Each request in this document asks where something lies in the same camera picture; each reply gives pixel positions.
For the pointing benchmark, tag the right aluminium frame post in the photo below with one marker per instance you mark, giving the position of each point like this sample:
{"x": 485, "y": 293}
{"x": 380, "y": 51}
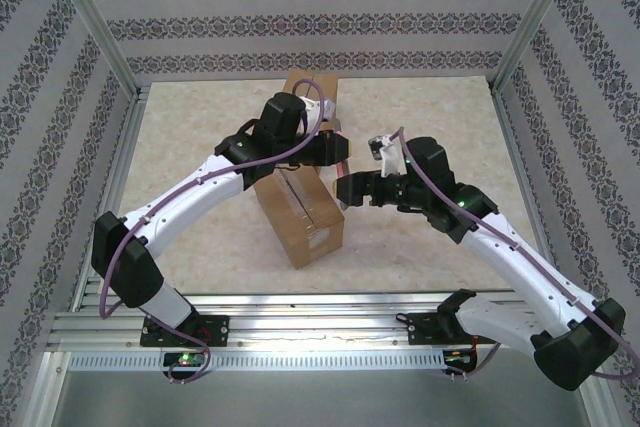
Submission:
{"x": 535, "y": 22}

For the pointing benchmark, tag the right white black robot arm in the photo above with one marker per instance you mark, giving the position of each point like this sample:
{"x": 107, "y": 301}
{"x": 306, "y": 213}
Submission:
{"x": 520, "y": 262}

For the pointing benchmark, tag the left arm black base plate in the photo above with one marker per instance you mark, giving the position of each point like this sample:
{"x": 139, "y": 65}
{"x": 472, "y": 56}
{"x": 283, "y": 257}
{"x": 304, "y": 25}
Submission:
{"x": 215, "y": 329}

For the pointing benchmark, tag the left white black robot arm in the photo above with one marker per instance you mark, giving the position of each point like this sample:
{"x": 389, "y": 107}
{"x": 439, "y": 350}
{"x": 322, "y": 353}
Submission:
{"x": 190, "y": 187}

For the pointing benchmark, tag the left aluminium frame post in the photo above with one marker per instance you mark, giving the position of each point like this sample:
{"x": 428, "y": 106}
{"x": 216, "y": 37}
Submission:
{"x": 95, "y": 22}

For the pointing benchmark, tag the taped brown cardboard box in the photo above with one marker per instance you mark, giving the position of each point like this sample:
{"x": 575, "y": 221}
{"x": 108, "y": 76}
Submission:
{"x": 300, "y": 217}

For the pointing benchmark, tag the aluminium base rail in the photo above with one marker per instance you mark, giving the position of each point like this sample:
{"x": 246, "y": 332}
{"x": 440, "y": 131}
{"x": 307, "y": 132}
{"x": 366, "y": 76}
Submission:
{"x": 310, "y": 319}

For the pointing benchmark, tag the aluminium frame post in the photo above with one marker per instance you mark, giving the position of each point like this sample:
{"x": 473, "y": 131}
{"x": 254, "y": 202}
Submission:
{"x": 95, "y": 22}
{"x": 535, "y": 22}

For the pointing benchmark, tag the right aluminium side rail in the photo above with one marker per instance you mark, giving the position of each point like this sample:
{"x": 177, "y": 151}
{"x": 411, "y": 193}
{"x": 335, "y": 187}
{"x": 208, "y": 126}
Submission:
{"x": 521, "y": 167}

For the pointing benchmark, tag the aluminium side rail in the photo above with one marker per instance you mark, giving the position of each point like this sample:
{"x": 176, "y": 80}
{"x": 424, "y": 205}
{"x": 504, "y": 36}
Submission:
{"x": 112, "y": 197}
{"x": 521, "y": 167}

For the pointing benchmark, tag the left aluminium side rail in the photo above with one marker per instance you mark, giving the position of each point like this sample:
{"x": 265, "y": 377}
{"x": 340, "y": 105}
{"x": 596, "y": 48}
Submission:
{"x": 112, "y": 197}

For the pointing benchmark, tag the small circuit board green LED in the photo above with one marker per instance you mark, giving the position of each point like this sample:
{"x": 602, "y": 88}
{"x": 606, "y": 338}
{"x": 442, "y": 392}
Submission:
{"x": 459, "y": 357}
{"x": 185, "y": 359}

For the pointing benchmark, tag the brown cardboard box torn tape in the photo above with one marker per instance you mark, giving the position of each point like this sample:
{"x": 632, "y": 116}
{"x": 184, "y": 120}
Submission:
{"x": 320, "y": 84}

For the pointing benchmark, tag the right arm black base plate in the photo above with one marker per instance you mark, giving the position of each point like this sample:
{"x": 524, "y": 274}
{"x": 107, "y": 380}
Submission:
{"x": 422, "y": 329}

